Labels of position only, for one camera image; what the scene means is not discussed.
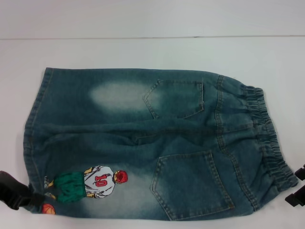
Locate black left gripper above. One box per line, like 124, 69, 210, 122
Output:
0, 170, 46, 211

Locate blue denim shorts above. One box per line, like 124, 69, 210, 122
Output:
22, 67, 300, 215

